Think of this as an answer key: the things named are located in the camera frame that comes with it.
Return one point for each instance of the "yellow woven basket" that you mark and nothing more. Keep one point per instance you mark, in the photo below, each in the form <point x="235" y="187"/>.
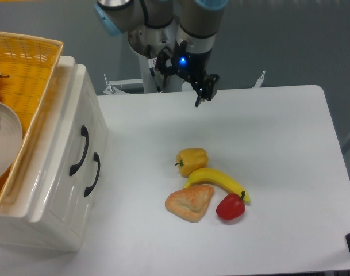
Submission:
<point x="30" y="62"/>

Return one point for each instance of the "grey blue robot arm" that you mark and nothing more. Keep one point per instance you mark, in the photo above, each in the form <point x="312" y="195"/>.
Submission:
<point x="198" y="23"/>

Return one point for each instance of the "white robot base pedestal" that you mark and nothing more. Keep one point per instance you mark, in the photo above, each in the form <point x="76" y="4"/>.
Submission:
<point x="147" y="42"/>

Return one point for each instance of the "yellow banana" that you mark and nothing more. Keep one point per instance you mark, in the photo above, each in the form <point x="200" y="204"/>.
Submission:
<point x="218" y="178"/>

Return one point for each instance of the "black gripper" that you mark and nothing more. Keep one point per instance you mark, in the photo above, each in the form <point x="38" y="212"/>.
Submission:
<point x="189" y="66"/>

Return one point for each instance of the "black drawer handle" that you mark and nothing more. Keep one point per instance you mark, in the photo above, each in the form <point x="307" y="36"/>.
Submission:
<point x="97" y="160"/>
<point x="82" y="149"/>

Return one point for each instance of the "white drawer cabinet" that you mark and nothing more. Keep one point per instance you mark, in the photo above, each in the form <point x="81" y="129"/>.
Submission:
<point x="19" y="204"/>

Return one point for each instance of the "black top drawer handle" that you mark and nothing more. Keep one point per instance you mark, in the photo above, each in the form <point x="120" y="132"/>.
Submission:
<point x="82" y="149"/>

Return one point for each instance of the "yellow bell pepper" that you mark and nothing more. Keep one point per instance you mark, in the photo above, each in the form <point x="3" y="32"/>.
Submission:
<point x="191" y="159"/>

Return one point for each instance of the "black lower drawer handle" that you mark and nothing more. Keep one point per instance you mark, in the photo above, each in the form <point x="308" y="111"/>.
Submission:
<point x="97" y="160"/>

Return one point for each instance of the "red bell pepper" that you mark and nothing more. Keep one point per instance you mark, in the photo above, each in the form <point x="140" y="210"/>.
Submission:
<point x="231" y="207"/>

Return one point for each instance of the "triangular pastry bread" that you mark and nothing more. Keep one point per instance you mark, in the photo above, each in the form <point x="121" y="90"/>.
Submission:
<point x="190" y="203"/>

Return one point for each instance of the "grey round plate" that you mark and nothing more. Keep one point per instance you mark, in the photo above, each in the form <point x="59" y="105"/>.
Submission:
<point x="10" y="137"/>

